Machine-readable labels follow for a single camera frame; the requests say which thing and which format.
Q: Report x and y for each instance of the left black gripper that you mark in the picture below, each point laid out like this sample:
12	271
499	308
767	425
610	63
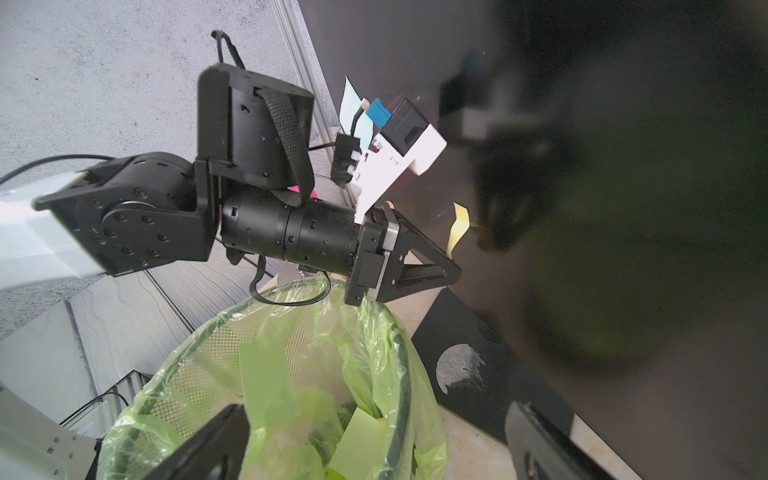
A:
420	263

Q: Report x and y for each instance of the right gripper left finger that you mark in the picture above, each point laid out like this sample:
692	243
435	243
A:
216	451

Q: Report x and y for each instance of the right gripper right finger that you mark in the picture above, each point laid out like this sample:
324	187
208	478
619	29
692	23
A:
539	450

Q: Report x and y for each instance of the small yellow strip note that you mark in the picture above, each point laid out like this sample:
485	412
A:
459	228

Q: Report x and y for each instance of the green square sticky note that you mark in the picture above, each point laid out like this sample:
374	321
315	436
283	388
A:
270	396

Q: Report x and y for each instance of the light blue sticky note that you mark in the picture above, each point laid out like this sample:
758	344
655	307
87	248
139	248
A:
349	106

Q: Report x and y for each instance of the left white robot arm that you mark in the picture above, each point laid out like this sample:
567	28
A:
250	188

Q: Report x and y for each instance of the black monitor stand base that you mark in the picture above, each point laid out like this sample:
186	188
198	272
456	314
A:
475	375

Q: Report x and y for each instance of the black flat monitor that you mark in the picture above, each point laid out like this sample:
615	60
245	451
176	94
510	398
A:
612	156

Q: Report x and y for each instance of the green plastic bin liner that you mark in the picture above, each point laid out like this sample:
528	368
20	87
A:
360	372

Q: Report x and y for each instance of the black mesh trash bin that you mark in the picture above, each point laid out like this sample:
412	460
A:
198	390

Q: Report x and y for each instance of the pink wine glass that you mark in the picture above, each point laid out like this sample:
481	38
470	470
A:
296	189

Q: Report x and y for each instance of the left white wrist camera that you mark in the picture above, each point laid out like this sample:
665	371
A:
405	141

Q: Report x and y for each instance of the left aluminium frame post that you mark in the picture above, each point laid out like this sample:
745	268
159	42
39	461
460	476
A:
325	120

